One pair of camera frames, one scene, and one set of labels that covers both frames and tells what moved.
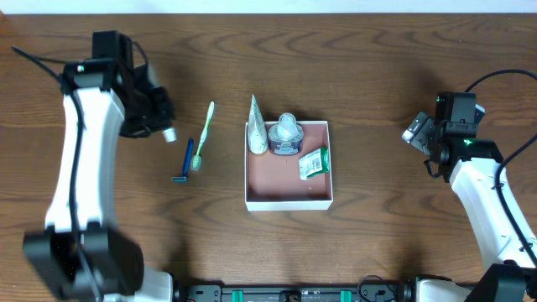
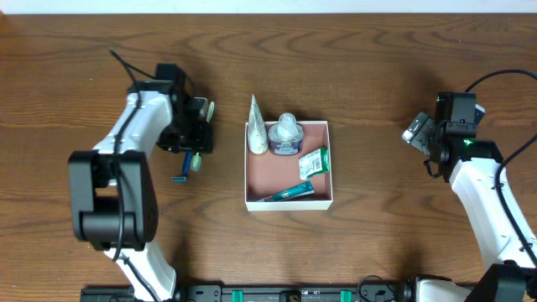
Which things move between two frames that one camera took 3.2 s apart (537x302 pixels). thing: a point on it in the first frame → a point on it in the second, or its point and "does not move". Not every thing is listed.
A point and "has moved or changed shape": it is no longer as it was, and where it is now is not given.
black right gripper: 436,140 does not move
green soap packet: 315,163 does not move
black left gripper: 148,116 → 195,140
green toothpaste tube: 169,134 has moved or changed shape
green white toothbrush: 196,161 does not move
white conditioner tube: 258,140 does not move
